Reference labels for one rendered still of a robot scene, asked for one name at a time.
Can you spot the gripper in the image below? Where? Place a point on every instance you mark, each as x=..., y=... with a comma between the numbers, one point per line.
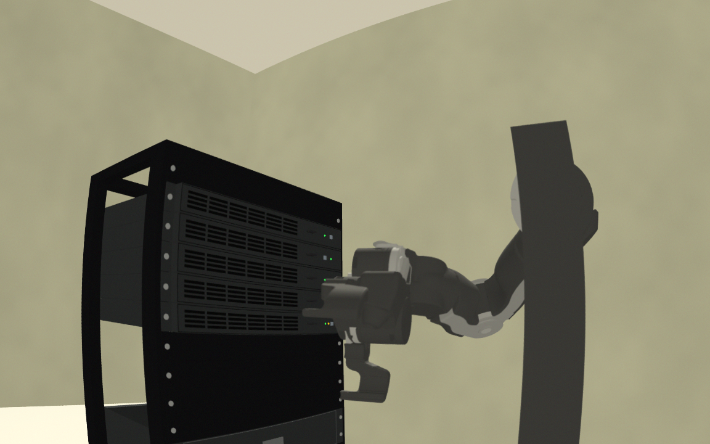
x=387, y=318

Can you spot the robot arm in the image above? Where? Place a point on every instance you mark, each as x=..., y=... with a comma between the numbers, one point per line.
x=436, y=289

